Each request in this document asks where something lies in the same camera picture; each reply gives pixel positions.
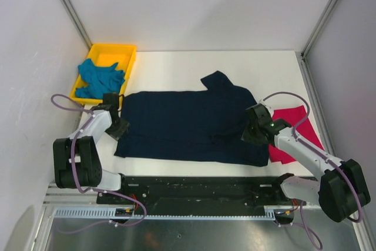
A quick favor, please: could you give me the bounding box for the left aluminium frame post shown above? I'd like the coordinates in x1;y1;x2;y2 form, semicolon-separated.
60;0;93;50

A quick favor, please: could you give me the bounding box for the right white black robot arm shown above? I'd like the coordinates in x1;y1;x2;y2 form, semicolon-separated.
242;103;371;222

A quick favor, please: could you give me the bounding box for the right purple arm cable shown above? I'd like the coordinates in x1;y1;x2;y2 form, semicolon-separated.
260;91;365;249

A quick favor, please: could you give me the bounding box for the slotted grey cable duct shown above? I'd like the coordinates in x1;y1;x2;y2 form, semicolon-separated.
52;205;294;221

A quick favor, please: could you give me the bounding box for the navy blue t-shirt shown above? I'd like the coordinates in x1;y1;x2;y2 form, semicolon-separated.
115;71;269;167

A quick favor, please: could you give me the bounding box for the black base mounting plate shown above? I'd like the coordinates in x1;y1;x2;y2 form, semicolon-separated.
95;176;308;208

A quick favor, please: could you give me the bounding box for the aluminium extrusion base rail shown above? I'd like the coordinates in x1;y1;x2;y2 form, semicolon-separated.
43;183;98;206

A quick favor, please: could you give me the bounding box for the aluminium frame post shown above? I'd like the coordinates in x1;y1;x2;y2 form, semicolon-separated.
300;0;358;58
60;0;93;50

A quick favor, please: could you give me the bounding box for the teal crumpled t-shirt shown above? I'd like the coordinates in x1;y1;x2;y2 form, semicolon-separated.
75;59;125;99

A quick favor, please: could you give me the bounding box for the right aluminium frame post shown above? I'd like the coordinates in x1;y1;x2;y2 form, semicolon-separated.
300;0;358;58

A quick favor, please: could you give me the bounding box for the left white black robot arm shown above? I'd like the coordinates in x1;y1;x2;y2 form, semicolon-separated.
51;93;130;204

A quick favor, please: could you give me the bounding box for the folded magenta t-shirt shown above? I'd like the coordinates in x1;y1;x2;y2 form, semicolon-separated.
268;106;324;165

